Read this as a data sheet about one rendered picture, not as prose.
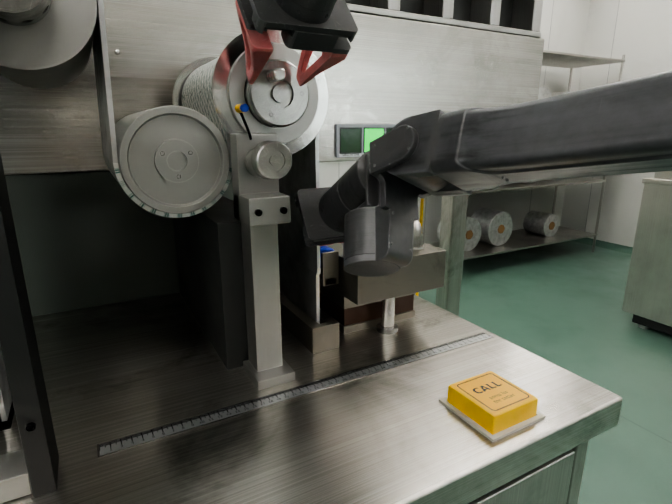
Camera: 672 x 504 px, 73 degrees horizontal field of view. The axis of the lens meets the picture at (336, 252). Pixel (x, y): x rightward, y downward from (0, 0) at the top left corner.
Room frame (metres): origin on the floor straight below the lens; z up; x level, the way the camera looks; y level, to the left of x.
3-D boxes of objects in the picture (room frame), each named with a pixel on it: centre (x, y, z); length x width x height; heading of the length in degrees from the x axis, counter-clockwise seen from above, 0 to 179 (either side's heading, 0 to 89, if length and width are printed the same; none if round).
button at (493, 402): (0.45, -0.18, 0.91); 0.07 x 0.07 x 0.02; 29
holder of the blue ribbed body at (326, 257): (0.72, 0.06, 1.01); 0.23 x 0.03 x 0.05; 29
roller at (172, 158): (0.63, 0.24, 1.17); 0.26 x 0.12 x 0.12; 29
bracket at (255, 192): (0.52, 0.09, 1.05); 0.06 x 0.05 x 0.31; 29
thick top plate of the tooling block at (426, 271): (0.81, 0.00, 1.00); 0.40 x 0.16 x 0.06; 29
